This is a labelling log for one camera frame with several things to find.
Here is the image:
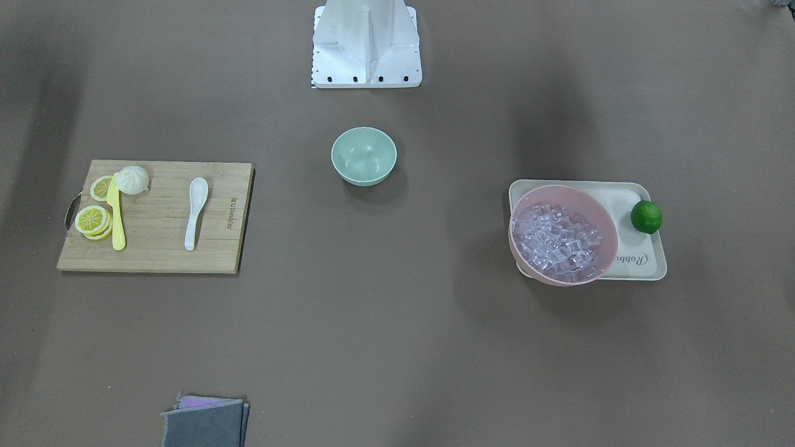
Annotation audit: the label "upper lemon slice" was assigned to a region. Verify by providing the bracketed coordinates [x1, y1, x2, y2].
[89, 175, 114, 202]

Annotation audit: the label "white ceramic spoon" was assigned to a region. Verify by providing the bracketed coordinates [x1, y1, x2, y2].
[184, 176, 209, 251]

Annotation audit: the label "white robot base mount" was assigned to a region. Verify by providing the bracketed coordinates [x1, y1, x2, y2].
[311, 1, 423, 89]

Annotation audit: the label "yellow plastic knife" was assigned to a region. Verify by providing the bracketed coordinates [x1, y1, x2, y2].
[107, 172, 127, 251]

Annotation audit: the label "cream rectangular tray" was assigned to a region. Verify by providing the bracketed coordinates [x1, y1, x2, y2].
[507, 179, 668, 282]

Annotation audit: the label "lower lemon slice stack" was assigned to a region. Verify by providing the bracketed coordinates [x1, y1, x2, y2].
[74, 205, 113, 240]

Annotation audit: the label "clear ice cubes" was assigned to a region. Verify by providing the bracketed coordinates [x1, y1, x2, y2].
[509, 203, 604, 283]

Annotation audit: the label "light green bowl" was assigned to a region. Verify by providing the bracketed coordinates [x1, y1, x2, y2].
[330, 127, 398, 187]

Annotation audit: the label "bamboo cutting board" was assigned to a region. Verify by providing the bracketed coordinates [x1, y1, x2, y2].
[57, 159, 255, 274]

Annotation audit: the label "green lime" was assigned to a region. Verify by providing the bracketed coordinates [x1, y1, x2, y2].
[630, 200, 663, 235]

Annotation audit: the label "pink bowl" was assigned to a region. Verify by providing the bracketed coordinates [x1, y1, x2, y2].
[508, 179, 632, 286]

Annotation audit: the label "grey and purple cloths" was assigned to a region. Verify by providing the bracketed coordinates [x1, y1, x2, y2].
[161, 394, 250, 446]

